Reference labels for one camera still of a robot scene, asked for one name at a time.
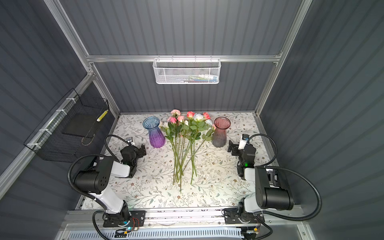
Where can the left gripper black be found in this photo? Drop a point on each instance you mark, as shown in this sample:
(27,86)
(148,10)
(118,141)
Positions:
(140,150)

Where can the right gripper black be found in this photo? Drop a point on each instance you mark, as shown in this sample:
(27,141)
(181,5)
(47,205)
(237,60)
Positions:
(235,149)

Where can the pink glass vase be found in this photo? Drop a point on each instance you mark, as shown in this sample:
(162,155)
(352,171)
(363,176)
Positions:
(219,138)

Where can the light pink rose stem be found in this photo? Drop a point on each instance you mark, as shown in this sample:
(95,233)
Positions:
(198,137)

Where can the white spray rose stem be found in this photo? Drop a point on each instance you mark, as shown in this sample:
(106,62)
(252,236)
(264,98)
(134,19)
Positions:
(195,134)

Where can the red pink rose stem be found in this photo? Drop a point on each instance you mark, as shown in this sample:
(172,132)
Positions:
(206,115)

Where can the deep pink rose stem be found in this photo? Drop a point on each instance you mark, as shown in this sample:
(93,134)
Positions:
(190,116)

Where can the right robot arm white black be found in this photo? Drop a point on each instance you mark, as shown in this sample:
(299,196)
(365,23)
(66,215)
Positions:
(272,190)

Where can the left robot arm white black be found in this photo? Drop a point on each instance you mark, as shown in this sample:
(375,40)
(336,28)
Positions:
(94,182)

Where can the blue purple glass vase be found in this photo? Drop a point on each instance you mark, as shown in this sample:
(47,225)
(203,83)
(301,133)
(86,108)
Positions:
(157,139)

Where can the yellow tube in basket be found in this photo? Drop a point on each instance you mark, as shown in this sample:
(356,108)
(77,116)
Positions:
(100,118)

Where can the small pink spray roses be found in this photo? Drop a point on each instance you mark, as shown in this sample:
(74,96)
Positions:
(174,130)

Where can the floral patterned table mat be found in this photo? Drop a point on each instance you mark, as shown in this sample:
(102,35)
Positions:
(216,183)

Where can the tubes in white basket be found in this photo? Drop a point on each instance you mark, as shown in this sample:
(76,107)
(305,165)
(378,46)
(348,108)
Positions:
(201,79)

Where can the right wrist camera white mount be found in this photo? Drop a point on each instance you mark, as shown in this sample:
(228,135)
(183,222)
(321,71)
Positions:
(243,141)

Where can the black wire basket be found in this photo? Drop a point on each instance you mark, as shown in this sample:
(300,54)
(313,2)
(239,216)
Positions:
(71,131)

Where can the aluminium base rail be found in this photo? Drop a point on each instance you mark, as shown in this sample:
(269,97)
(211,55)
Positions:
(176,218)

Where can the white wire mesh basket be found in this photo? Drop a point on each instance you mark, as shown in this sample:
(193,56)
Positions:
(170,72)

